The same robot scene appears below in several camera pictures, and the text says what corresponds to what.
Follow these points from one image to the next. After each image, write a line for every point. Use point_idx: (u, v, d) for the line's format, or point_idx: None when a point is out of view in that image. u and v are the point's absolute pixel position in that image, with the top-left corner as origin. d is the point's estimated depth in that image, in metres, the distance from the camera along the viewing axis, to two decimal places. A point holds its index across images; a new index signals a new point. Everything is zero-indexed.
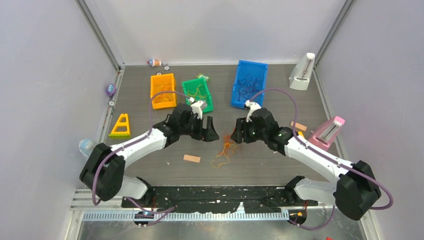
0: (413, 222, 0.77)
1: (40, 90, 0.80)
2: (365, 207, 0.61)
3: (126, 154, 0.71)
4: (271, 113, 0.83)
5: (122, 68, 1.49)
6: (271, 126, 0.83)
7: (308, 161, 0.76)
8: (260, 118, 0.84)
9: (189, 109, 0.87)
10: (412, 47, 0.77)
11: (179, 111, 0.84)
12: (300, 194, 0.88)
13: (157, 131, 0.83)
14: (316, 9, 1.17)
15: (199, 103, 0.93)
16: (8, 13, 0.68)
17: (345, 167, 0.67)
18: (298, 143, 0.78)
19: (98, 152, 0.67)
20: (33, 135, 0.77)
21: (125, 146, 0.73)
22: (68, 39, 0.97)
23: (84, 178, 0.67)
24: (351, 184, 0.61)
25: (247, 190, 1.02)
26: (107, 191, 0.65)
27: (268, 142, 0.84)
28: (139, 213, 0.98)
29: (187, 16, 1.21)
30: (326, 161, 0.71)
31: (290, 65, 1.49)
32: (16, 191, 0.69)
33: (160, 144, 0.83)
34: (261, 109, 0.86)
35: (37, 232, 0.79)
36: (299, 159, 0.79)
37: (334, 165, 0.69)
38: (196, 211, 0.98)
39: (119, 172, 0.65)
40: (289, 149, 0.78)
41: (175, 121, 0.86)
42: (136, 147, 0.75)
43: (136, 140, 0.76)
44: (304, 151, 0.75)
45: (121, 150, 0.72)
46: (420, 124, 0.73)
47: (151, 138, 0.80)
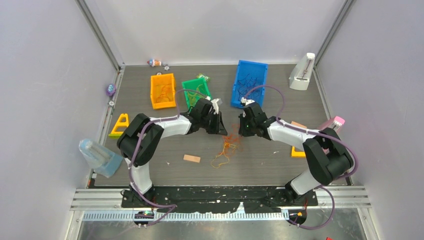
0: (413, 221, 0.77)
1: (40, 90, 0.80)
2: (333, 170, 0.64)
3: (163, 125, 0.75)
4: (259, 105, 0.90)
5: (122, 68, 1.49)
6: (259, 116, 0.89)
7: (284, 136, 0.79)
8: (249, 110, 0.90)
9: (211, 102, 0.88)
10: (412, 47, 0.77)
11: (203, 103, 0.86)
12: (297, 189, 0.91)
13: (184, 117, 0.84)
14: (316, 9, 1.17)
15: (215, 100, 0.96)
16: (8, 13, 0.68)
17: (312, 132, 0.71)
18: (275, 123, 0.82)
19: (138, 120, 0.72)
20: (33, 135, 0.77)
21: (162, 120, 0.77)
22: (68, 39, 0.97)
23: (121, 144, 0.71)
24: (314, 145, 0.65)
25: (247, 190, 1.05)
26: (143, 158, 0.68)
27: (256, 129, 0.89)
28: (139, 213, 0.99)
29: (187, 16, 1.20)
30: (297, 132, 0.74)
31: (290, 65, 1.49)
32: (16, 190, 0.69)
33: (184, 129, 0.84)
34: (251, 102, 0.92)
35: (36, 231, 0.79)
36: (279, 138, 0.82)
37: (302, 133, 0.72)
38: (196, 211, 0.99)
39: (157, 140, 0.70)
40: (271, 131, 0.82)
41: (197, 113, 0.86)
42: (171, 123, 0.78)
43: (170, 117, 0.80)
44: (281, 129, 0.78)
45: (158, 122, 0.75)
46: (420, 124, 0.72)
47: (181, 120, 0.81)
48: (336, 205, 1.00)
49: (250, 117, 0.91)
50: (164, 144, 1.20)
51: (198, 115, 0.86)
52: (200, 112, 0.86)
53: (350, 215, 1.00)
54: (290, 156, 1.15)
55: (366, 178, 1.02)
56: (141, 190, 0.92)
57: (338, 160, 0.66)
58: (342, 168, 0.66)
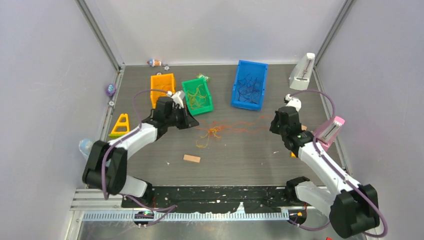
0: (413, 221, 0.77)
1: (40, 90, 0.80)
2: (355, 227, 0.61)
3: (125, 145, 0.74)
4: (297, 114, 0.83)
5: (122, 68, 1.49)
6: (293, 125, 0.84)
7: (317, 169, 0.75)
8: (285, 115, 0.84)
9: (171, 100, 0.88)
10: (412, 47, 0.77)
11: (162, 103, 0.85)
12: (300, 195, 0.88)
13: (148, 125, 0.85)
14: (316, 9, 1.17)
15: (178, 94, 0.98)
16: (8, 12, 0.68)
17: (350, 184, 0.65)
18: (313, 149, 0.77)
19: (98, 149, 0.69)
20: (33, 135, 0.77)
21: (122, 140, 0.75)
22: (67, 39, 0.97)
23: (87, 179, 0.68)
24: (349, 201, 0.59)
25: (247, 190, 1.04)
26: (116, 185, 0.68)
27: (286, 140, 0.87)
28: (139, 213, 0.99)
29: (187, 16, 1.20)
30: (333, 173, 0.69)
31: (290, 65, 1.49)
32: (16, 190, 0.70)
33: (152, 136, 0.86)
34: (289, 106, 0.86)
35: (37, 231, 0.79)
36: (308, 163, 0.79)
37: (339, 179, 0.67)
38: (196, 211, 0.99)
39: (124, 162, 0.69)
40: (302, 152, 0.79)
41: (160, 114, 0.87)
42: (133, 140, 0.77)
43: (131, 133, 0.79)
44: (316, 158, 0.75)
45: (119, 143, 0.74)
46: (420, 124, 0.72)
47: (144, 130, 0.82)
48: None
49: (284, 122, 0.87)
50: (164, 144, 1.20)
51: (162, 116, 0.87)
52: (162, 113, 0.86)
53: None
54: (289, 156, 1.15)
55: (365, 179, 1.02)
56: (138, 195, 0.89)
57: (359, 217, 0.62)
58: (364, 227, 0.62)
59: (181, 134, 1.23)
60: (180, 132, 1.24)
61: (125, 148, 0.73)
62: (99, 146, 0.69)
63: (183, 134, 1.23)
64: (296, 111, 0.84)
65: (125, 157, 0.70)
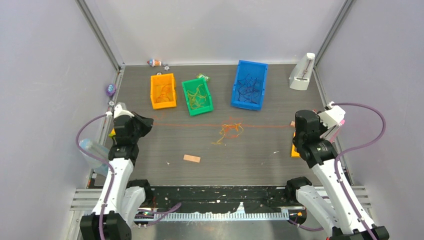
0: (413, 222, 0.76)
1: (40, 90, 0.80)
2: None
3: (113, 206, 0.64)
4: (317, 120, 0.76)
5: (122, 68, 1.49)
6: (312, 133, 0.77)
7: (331, 194, 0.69)
8: (304, 122, 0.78)
9: (128, 119, 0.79)
10: (412, 47, 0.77)
11: (122, 128, 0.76)
12: (300, 200, 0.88)
13: (118, 159, 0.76)
14: (316, 9, 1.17)
15: (118, 108, 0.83)
16: (8, 13, 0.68)
17: (364, 224, 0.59)
18: (332, 171, 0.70)
19: (88, 226, 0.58)
20: (33, 135, 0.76)
21: (106, 201, 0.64)
22: (68, 39, 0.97)
23: None
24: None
25: (247, 190, 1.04)
26: None
27: (301, 148, 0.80)
28: (139, 214, 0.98)
29: (187, 16, 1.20)
30: (349, 207, 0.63)
31: (290, 65, 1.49)
32: (16, 191, 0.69)
33: (129, 166, 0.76)
34: (309, 112, 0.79)
35: (36, 232, 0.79)
36: (322, 182, 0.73)
37: (355, 217, 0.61)
38: (196, 211, 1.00)
39: (121, 221, 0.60)
40: (320, 170, 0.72)
41: (124, 137, 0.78)
42: (116, 192, 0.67)
43: (110, 186, 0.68)
44: (333, 184, 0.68)
45: (106, 207, 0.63)
46: (420, 124, 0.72)
47: (119, 172, 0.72)
48: None
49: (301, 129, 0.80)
50: (164, 144, 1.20)
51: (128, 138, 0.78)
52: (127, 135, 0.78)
53: None
54: (289, 156, 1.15)
55: (365, 178, 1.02)
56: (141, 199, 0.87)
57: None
58: None
59: (181, 134, 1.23)
60: (180, 132, 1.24)
61: (115, 210, 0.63)
62: (87, 224, 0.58)
63: (183, 133, 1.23)
64: (316, 118, 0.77)
65: (120, 218, 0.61)
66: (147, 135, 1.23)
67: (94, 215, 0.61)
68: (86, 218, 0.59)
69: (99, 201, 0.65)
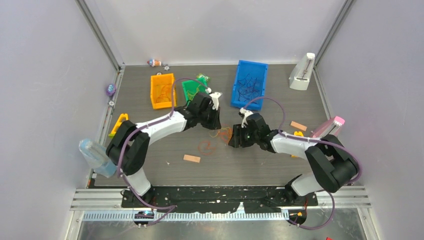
0: (413, 222, 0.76)
1: (40, 90, 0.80)
2: (339, 176, 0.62)
3: (150, 131, 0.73)
4: (262, 117, 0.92)
5: (122, 68, 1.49)
6: (262, 128, 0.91)
7: (288, 146, 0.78)
8: (252, 122, 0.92)
9: (209, 97, 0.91)
10: (412, 47, 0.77)
11: (201, 97, 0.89)
12: (298, 190, 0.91)
13: (178, 113, 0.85)
14: (316, 8, 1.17)
15: (217, 94, 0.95)
16: (8, 12, 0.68)
17: (314, 140, 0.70)
18: (279, 136, 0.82)
19: (124, 129, 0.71)
20: (32, 135, 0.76)
21: (149, 125, 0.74)
22: (68, 39, 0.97)
23: (109, 153, 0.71)
24: (316, 152, 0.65)
25: (247, 190, 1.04)
26: (132, 166, 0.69)
27: (260, 142, 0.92)
28: (139, 213, 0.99)
29: (187, 16, 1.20)
30: (298, 141, 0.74)
31: (290, 65, 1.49)
32: (16, 190, 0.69)
33: (179, 126, 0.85)
34: (254, 114, 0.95)
35: (36, 232, 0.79)
36: (282, 150, 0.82)
37: (304, 142, 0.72)
38: (196, 211, 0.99)
39: (144, 149, 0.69)
40: (274, 144, 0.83)
41: (195, 107, 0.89)
42: (160, 127, 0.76)
43: (160, 120, 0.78)
44: (282, 140, 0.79)
45: (145, 128, 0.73)
46: (420, 124, 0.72)
47: (172, 120, 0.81)
48: (336, 205, 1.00)
49: (253, 129, 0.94)
50: (164, 144, 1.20)
51: (197, 109, 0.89)
52: (197, 107, 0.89)
53: (350, 215, 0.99)
54: (289, 157, 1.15)
55: (366, 179, 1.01)
56: (140, 192, 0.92)
57: (343, 165, 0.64)
58: (348, 173, 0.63)
59: (181, 134, 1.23)
60: (180, 132, 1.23)
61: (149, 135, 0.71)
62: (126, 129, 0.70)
63: (183, 133, 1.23)
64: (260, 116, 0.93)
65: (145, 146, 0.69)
66: None
67: (134, 126, 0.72)
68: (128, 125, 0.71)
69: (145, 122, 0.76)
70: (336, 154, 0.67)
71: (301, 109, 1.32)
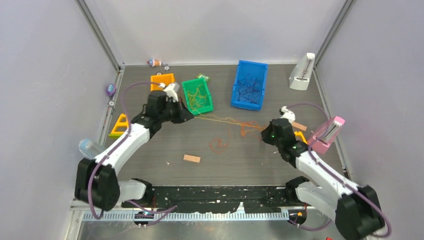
0: (413, 222, 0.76)
1: (40, 90, 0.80)
2: (363, 231, 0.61)
3: (113, 160, 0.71)
4: (291, 125, 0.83)
5: (122, 68, 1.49)
6: (288, 137, 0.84)
7: (317, 178, 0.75)
8: (279, 128, 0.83)
9: (163, 94, 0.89)
10: (411, 47, 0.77)
11: (155, 99, 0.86)
12: (299, 194, 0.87)
13: (137, 126, 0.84)
14: (316, 9, 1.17)
15: (170, 86, 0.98)
16: (8, 13, 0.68)
17: (350, 187, 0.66)
18: (310, 158, 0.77)
19: (83, 169, 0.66)
20: (33, 135, 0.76)
21: (109, 154, 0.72)
22: (68, 39, 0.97)
23: (79, 196, 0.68)
24: (350, 205, 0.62)
25: (247, 190, 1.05)
26: (108, 200, 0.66)
27: (282, 151, 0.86)
28: (139, 214, 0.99)
29: (187, 16, 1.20)
30: (332, 178, 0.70)
31: (290, 65, 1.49)
32: (16, 190, 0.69)
33: (144, 136, 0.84)
34: (281, 118, 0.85)
35: (36, 232, 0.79)
36: (306, 173, 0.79)
37: (339, 184, 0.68)
38: (197, 211, 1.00)
39: (113, 180, 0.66)
40: (299, 162, 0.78)
41: (153, 109, 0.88)
42: (121, 151, 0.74)
43: (118, 144, 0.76)
44: (312, 166, 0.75)
45: (106, 159, 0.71)
46: (420, 124, 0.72)
47: (133, 135, 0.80)
48: None
49: (279, 135, 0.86)
50: (164, 144, 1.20)
51: (155, 111, 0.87)
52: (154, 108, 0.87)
53: None
54: None
55: (366, 179, 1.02)
56: (137, 197, 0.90)
57: (369, 220, 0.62)
58: (371, 229, 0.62)
59: (181, 134, 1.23)
60: (180, 132, 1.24)
61: (113, 164, 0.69)
62: (84, 167, 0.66)
63: (183, 133, 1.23)
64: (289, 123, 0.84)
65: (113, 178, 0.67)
66: None
67: (93, 162, 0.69)
68: (84, 162, 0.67)
69: (104, 152, 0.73)
70: (364, 206, 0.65)
71: (301, 109, 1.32)
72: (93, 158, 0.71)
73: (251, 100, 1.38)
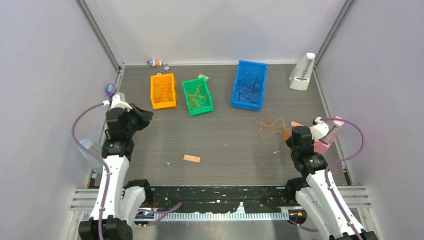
0: (413, 222, 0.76)
1: (40, 90, 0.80)
2: None
3: (111, 208, 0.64)
4: (311, 135, 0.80)
5: (122, 68, 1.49)
6: (305, 147, 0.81)
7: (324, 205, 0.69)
8: (298, 136, 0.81)
9: (119, 111, 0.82)
10: (411, 47, 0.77)
11: (113, 121, 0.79)
12: (298, 198, 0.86)
13: (111, 157, 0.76)
14: (316, 9, 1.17)
15: (116, 99, 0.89)
16: (8, 13, 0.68)
17: (353, 228, 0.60)
18: (324, 179, 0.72)
19: (87, 234, 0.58)
20: (33, 135, 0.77)
21: (103, 204, 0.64)
22: (68, 39, 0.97)
23: None
24: None
25: (247, 190, 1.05)
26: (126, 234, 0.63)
27: (296, 161, 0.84)
28: (139, 213, 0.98)
29: (187, 16, 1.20)
30: (338, 212, 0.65)
31: (290, 65, 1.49)
32: (16, 191, 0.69)
33: (125, 162, 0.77)
34: (302, 127, 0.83)
35: (36, 232, 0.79)
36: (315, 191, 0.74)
37: (344, 221, 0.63)
38: (196, 211, 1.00)
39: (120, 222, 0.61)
40: (311, 179, 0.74)
41: (117, 131, 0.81)
42: (113, 195, 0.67)
43: (106, 187, 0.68)
44: (322, 191, 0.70)
45: (104, 211, 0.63)
46: (420, 124, 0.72)
47: (114, 172, 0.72)
48: None
49: (296, 143, 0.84)
50: (164, 144, 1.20)
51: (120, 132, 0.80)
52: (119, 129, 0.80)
53: None
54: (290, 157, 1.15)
55: (366, 179, 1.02)
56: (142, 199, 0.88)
57: None
58: None
59: (181, 134, 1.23)
60: (180, 132, 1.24)
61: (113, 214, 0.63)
62: (86, 231, 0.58)
63: (183, 133, 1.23)
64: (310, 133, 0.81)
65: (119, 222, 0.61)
66: (147, 135, 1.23)
67: (92, 221, 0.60)
68: (84, 224, 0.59)
69: (96, 205, 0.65)
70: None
71: (301, 109, 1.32)
72: (90, 216, 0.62)
73: (251, 100, 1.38)
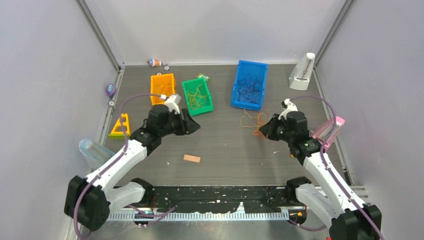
0: (413, 222, 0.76)
1: (40, 90, 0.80)
2: None
3: (103, 182, 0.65)
4: (306, 120, 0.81)
5: (122, 68, 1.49)
6: (301, 133, 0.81)
7: (324, 186, 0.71)
8: (294, 122, 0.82)
9: (165, 110, 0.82)
10: (411, 46, 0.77)
11: (155, 115, 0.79)
12: (298, 195, 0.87)
13: (134, 142, 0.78)
14: (316, 8, 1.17)
15: (172, 98, 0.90)
16: (8, 13, 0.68)
17: (355, 203, 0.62)
18: (320, 160, 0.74)
19: (74, 186, 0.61)
20: (33, 135, 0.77)
21: (101, 174, 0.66)
22: (68, 39, 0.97)
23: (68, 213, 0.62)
24: (352, 221, 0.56)
25: (247, 190, 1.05)
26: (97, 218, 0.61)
27: (292, 146, 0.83)
28: (139, 214, 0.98)
29: (187, 15, 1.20)
30: (338, 190, 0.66)
31: (290, 65, 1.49)
32: (16, 190, 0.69)
33: (142, 155, 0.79)
34: (297, 112, 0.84)
35: (36, 232, 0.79)
36: (315, 177, 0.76)
37: (345, 198, 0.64)
38: (196, 211, 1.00)
39: (103, 200, 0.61)
40: (308, 162, 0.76)
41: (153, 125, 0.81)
42: (113, 171, 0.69)
43: (113, 161, 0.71)
44: (322, 172, 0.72)
45: (97, 179, 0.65)
46: (420, 123, 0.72)
47: (129, 154, 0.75)
48: None
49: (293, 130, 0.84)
50: (164, 144, 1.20)
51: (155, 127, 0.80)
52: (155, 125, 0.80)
53: None
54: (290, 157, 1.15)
55: (366, 178, 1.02)
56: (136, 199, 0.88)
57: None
58: None
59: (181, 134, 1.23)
60: None
61: (103, 186, 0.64)
62: (74, 185, 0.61)
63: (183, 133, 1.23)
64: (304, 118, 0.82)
65: (103, 196, 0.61)
66: None
67: (84, 180, 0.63)
68: (76, 180, 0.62)
69: (96, 171, 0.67)
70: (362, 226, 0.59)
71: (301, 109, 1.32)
72: (85, 176, 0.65)
73: (251, 100, 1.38)
